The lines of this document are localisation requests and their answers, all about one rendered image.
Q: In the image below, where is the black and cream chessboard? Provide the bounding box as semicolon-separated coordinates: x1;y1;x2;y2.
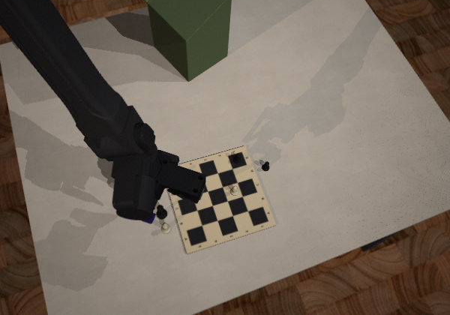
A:
169;146;276;254

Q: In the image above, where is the white pawn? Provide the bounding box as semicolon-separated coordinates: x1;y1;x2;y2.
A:
230;186;239;196

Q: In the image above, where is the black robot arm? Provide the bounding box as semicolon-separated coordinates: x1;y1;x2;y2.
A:
0;0;206;221

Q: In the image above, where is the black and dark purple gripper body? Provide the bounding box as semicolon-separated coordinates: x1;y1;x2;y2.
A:
153;150;179;210

